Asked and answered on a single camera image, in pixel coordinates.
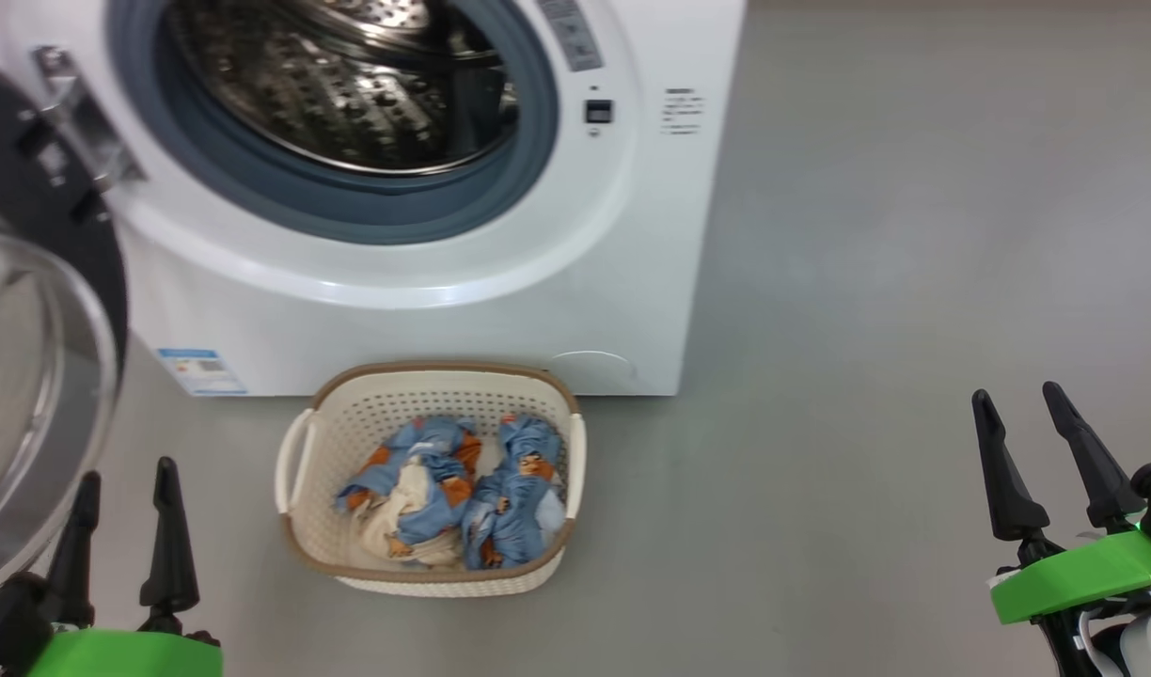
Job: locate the blue and cream cartoon shirt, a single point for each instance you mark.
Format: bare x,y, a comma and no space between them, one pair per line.
416,498

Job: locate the black round glass washer door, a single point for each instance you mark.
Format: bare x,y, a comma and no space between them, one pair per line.
30,376

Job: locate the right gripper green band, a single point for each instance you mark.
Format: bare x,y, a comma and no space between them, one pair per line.
1083,575

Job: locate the white front-load washing machine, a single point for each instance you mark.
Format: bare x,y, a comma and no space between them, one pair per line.
538,310

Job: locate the black door latch socket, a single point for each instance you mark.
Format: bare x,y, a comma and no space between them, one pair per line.
598,111

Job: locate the small printed text label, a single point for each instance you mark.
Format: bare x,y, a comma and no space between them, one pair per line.
682,111

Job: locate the chrome door hinge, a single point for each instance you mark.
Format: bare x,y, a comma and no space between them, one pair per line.
86,122

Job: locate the steel washing machine drum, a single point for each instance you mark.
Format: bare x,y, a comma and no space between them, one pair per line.
331,94

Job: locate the grey warning sticker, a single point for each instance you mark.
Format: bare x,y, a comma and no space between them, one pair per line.
571,33

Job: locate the round white filter cover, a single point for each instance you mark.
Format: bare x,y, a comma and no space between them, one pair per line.
592,371

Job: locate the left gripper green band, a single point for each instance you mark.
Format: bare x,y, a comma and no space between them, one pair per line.
124,656

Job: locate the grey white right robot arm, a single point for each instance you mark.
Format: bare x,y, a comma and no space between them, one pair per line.
1144,649

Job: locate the blue cartoon print pants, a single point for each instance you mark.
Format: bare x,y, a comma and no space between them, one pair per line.
519,498

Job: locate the cream perforated laundry basket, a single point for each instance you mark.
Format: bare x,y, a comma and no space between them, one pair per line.
397,395

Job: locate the blue energy label sticker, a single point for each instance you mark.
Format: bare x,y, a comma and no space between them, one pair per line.
202,372

